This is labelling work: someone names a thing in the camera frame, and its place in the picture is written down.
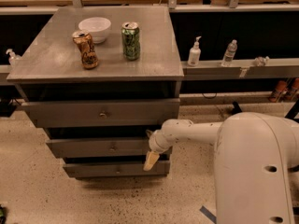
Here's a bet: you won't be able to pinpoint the clear pump bottle left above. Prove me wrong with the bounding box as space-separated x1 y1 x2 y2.
6 49 21 65

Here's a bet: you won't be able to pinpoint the white pump bottle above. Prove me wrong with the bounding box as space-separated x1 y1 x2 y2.
187 36 201 66

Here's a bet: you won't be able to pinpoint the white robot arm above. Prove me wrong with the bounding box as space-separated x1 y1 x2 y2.
144 112 299 224

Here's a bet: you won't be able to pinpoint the grey drawer cabinet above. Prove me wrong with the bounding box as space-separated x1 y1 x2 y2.
7 7 183 179

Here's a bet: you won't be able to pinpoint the crushed brown soda can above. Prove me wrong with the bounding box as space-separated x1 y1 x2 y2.
72 30 98 69

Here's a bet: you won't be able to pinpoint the crumpled plastic wrap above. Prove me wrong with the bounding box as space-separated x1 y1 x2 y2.
253 56 270 66

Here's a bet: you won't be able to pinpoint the grey bottom drawer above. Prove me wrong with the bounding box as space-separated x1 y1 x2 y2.
64 161 170 178

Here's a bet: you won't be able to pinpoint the green soda can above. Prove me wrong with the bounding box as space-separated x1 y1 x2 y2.
121 21 140 61

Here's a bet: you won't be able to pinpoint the grey top drawer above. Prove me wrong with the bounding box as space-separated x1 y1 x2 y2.
21 98 180 128

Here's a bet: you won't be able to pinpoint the white bowl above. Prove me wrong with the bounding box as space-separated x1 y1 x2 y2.
78 17 111 44

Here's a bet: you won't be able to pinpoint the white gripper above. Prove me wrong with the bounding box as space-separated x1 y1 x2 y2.
143 130 172 171

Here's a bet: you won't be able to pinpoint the orange spray bottle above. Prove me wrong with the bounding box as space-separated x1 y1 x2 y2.
268 80 287 102

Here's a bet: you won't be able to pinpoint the black stand leg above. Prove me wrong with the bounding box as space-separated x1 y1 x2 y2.
232 102 242 115

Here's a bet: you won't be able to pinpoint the grey drawer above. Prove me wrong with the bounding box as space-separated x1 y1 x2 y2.
21 98 180 128
64 161 170 178
46 136 173 159

